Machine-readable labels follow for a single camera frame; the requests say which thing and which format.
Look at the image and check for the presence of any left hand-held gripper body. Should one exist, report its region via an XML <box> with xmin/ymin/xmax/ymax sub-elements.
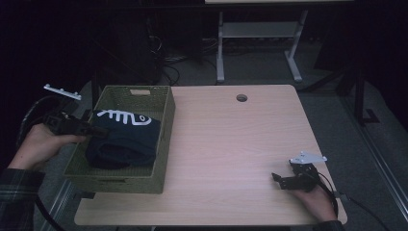
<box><xmin>42</xmin><ymin>83</ymin><xmax>94</xmax><ymax>137</ymax></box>

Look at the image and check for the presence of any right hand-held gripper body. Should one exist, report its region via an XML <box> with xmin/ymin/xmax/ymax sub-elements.
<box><xmin>284</xmin><ymin>150</ymin><xmax>328</xmax><ymax>193</ymax></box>

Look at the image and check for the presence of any dark navy garment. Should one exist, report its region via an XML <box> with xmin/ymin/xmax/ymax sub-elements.
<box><xmin>84</xmin><ymin>108</ymin><xmax>163</xmax><ymax>170</ymax></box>

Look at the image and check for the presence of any green woven basket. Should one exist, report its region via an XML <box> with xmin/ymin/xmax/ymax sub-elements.
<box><xmin>62</xmin><ymin>84</ymin><xmax>177</xmax><ymax>194</ymax></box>

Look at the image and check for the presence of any person's right hand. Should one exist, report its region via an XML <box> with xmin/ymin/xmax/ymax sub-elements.
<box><xmin>289</xmin><ymin>185</ymin><xmax>339</xmax><ymax>223</ymax></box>

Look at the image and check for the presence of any person's left hand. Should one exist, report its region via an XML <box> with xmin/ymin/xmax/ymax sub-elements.
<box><xmin>7</xmin><ymin>122</ymin><xmax>89</xmax><ymax>171</ymax></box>

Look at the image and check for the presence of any right hand-held gripper black cable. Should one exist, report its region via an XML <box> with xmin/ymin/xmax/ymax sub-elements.
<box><xmin>317</xmin><ymin>172</ymin><xmax>340</xmax><ymax>219</ymax></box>

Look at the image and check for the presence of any thin black cable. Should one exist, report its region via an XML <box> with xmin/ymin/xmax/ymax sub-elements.
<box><xmin>340</xmin><ymin>193</ymin><xmax>390</xmax><ymax>231</ymax></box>

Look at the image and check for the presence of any tangle of black cables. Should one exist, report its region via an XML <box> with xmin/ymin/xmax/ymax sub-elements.
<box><xmin>146</xmin><ymin>34</ymin><xmax>219</xmax><ymax>87</ymax></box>

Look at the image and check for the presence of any white metal table frame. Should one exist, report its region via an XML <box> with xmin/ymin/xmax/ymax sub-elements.
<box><xmin>216</xmin><ymin>9</ymin><xmax>309</xmax><ymax>84</ymax></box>

